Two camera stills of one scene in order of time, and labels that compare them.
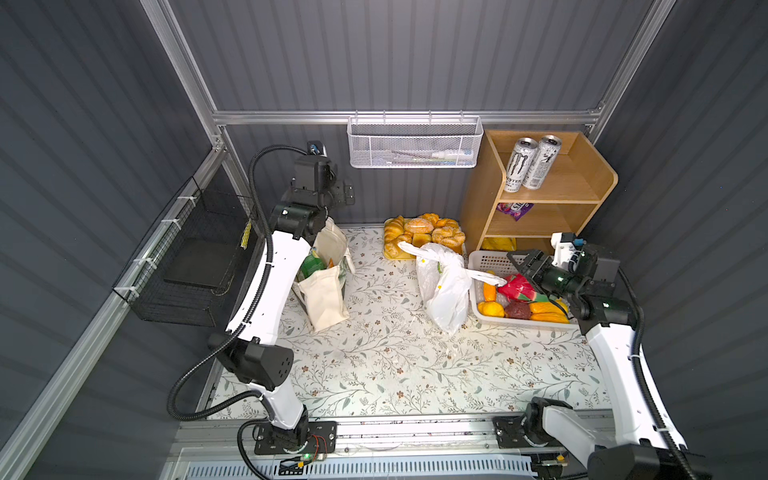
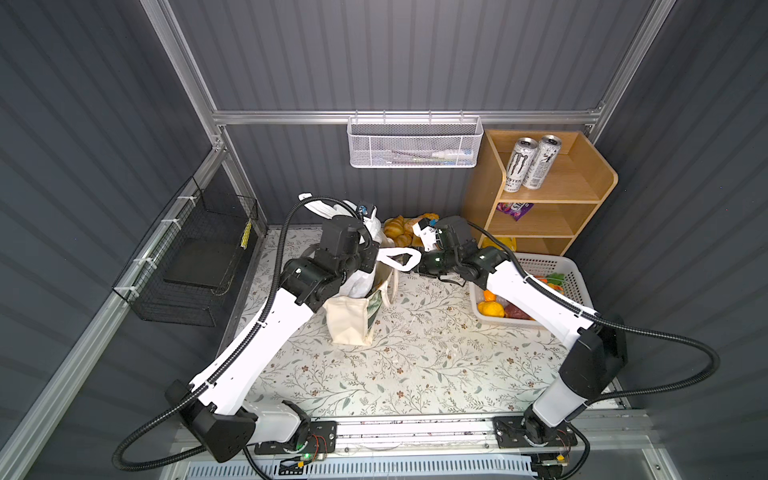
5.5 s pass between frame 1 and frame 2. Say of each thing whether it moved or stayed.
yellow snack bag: stayed
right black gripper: moved
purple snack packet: stayed
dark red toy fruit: stayed
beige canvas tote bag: moved
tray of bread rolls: stayed
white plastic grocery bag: moved
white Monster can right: stayed
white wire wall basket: stayed
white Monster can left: stayed
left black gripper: moved
